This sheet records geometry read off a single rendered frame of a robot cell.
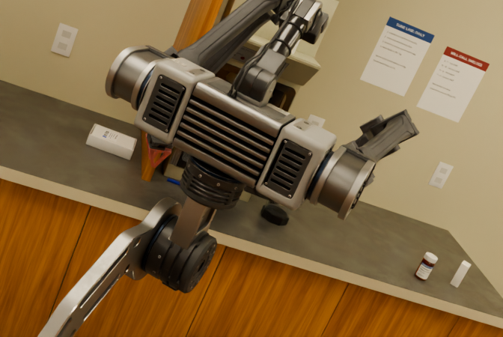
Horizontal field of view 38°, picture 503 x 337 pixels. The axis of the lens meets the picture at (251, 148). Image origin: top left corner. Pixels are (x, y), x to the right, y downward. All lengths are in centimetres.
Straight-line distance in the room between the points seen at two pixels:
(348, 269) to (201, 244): 96
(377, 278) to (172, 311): 70
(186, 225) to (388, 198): 177
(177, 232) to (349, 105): 156
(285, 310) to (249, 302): 13
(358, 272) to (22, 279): 109
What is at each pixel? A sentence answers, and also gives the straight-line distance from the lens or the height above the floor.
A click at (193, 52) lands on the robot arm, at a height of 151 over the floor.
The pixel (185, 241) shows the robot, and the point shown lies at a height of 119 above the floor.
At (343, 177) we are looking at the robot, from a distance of 144.
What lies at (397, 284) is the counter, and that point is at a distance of 254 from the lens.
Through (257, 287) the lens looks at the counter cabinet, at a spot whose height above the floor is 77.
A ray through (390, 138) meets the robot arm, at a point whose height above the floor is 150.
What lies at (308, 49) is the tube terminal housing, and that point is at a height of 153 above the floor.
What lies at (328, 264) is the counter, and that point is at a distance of 241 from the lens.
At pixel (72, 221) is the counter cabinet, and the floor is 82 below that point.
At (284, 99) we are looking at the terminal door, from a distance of 244.
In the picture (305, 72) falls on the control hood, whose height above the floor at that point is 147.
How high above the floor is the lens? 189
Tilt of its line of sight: 18 degrees down
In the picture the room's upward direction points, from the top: 24 degrees clockwise
